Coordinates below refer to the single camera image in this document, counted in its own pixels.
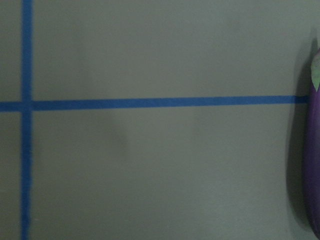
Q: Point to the purple eggplant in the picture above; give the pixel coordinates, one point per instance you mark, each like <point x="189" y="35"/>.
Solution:
<point x="311" y="157"/>

